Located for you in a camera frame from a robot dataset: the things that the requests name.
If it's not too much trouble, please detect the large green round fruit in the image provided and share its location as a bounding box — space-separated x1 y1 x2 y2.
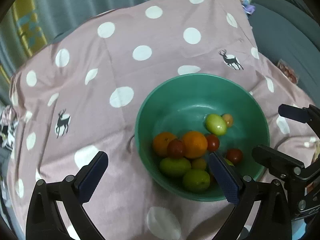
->
182 170 210 193

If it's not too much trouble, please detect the yellow-green fruit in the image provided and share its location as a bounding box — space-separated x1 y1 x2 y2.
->
159 158 191 177

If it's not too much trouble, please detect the red tomato with stem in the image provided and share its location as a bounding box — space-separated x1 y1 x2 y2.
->
167 139 186 159

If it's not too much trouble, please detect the snack packet on sofa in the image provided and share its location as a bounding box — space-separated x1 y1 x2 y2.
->
277 59 299 85

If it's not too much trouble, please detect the pale green far fruit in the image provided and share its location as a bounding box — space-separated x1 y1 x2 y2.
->
224 158 234 166

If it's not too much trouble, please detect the small yellow fruit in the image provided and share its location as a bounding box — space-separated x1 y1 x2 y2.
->
222 113 234 128

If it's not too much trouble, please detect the green oval fruit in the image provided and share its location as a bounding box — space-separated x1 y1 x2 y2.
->
205 114 227 136

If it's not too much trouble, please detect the orange fruit in bowl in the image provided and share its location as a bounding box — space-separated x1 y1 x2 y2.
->
182 131 208 159

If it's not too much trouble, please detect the grey sofa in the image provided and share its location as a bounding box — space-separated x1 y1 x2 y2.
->
249 0 319 105

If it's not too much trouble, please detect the pile of clothes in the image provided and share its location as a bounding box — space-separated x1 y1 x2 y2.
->
1 105 18 151

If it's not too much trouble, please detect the green plastic bowl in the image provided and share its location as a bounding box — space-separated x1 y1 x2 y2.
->
135 74 270 202

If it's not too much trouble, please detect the grey curtain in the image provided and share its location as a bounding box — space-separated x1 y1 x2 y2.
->
1 0 148 75

